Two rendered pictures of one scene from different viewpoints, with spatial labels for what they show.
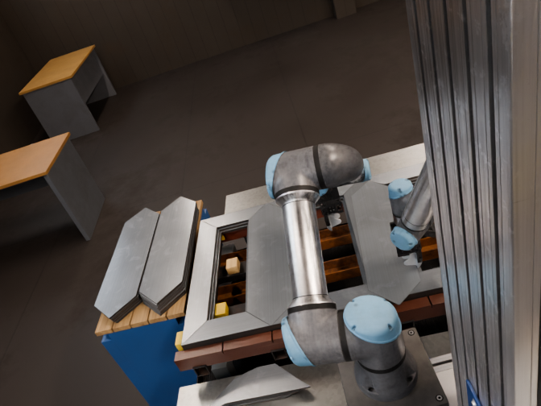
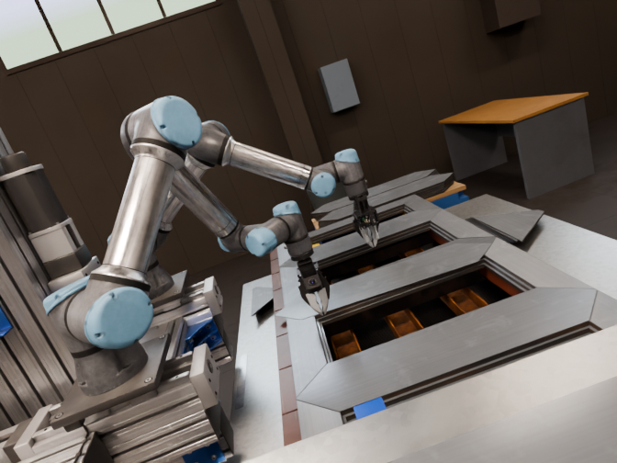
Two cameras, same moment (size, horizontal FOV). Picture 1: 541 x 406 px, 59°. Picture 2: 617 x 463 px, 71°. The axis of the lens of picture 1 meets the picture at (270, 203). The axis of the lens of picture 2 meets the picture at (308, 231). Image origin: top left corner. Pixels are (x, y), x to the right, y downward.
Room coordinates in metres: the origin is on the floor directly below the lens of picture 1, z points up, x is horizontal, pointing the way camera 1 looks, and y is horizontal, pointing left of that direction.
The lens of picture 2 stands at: (1.01, -1.60, 1.47)
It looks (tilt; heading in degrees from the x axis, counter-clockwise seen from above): 16 degrees down; 79
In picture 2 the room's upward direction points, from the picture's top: 20 degrees counter-clockwise
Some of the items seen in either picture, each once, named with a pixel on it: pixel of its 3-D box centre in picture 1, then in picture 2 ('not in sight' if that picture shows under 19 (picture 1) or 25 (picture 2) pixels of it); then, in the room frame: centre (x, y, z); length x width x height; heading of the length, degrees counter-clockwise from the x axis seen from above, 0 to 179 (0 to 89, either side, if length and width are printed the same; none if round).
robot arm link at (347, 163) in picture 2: not in sight; (348, 166); (1.48, -0.20, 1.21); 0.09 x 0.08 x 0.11; 164
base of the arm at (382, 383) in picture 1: (382, 361); (146, 278); (0.71, -0.12, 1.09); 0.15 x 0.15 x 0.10
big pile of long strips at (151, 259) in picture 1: (152, 253); (381, 198); (1.88, 0.60, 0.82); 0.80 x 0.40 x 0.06; 170
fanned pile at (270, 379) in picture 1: (254, 385); (265, 296); (1.07, 0.27, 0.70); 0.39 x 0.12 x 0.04; 80
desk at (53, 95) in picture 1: (74, 93); not in sight; (6.90, 2.04, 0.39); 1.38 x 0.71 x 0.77; 174
